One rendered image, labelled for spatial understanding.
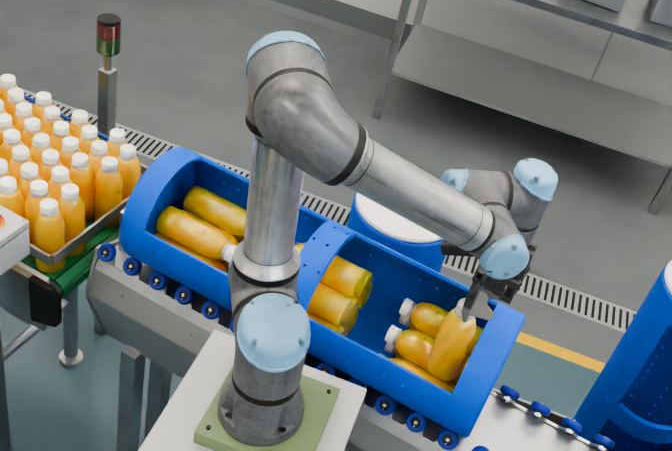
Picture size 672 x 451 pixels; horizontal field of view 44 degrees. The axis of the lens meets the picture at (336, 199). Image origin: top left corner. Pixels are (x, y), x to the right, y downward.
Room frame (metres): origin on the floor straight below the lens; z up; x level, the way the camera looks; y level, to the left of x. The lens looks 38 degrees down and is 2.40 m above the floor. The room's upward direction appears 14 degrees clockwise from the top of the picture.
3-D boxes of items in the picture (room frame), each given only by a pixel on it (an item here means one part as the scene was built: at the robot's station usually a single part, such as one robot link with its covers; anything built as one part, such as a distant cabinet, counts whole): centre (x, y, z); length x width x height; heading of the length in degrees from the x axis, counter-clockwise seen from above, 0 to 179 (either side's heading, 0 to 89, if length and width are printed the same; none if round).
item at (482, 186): (1.14, -0.23, 1.58); 0.11 x 0.11 x 0.08; 18
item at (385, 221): (1.78, -0.19, 1.03); 0.28 x 0.28 x 0.01
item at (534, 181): (1.19, -0.32, 1.58); 0.09 x 0.08 x 0.11; 108
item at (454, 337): (1.19, -0.30, 1.18); 0.07 x 0.07 x 0.19
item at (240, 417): (0.92, 0.04, 1.23); 0.15 x 0.15 x 0.10
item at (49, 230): (1.39, 0.63, 0.99); 0.07 x 0.07 x 0.19
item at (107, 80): (1.98, 0.71, 0.55); 0.04 x 0.04 x 1.10; 71
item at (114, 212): (1.54, 0.54, 0.96); 0.40 x 0.01 x 0.03; 161
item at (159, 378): (1.56, 0.38, 0.31); 0.06 x 0.06 x 0.63; 71
